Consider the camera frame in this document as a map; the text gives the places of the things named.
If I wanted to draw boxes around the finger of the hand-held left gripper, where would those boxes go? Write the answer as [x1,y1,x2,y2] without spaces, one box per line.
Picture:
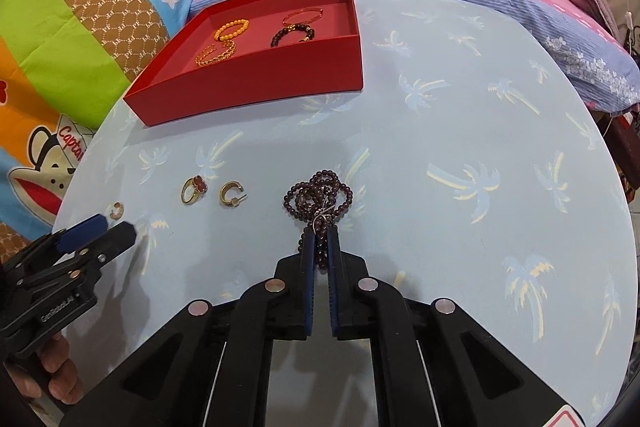
[2,214,108,276]
[17,222,138,296]

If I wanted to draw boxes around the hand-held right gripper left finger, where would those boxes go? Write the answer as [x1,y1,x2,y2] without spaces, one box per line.
[59,227,317,427]

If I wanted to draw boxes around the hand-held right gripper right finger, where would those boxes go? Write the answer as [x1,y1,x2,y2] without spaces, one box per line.
[326,227,572,427]

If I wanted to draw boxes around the purple bead necklace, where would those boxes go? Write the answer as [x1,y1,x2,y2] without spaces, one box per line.
[286,171,355,270]

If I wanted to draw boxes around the gold ring with red stone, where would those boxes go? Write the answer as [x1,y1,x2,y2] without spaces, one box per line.
[181,175,208,206]

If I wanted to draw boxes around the gold hoop earring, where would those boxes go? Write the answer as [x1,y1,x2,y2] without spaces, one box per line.
[219,181,247,208]

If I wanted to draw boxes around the gold chain bracelet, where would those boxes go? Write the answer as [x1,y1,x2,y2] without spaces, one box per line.
[194,42,237,68]

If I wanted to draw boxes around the red cardboard box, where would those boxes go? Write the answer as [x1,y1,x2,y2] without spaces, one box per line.
[123,0,364,126]

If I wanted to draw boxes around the orange bead bracelet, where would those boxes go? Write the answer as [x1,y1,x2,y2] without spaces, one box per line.
[215,20,249,42]

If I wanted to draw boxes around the dark brown bead bracelet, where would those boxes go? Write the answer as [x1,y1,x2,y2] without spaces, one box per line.
[270,24,317,48]

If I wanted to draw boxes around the gold bangle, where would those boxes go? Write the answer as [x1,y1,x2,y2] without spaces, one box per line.
[282,8,323,26]

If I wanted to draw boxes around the person's left hand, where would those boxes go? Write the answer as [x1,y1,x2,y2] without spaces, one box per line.
[7,332,85,407]

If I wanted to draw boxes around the cartoon monkey printed blanket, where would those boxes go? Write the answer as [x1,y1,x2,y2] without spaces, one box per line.
[0,0,231,248]

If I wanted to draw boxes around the dark wooden furniture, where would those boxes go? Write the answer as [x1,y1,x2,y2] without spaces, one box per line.
[600,107,640,188]

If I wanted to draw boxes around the white cord switch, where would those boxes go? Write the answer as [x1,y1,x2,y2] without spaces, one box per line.
[625,11,639,54]

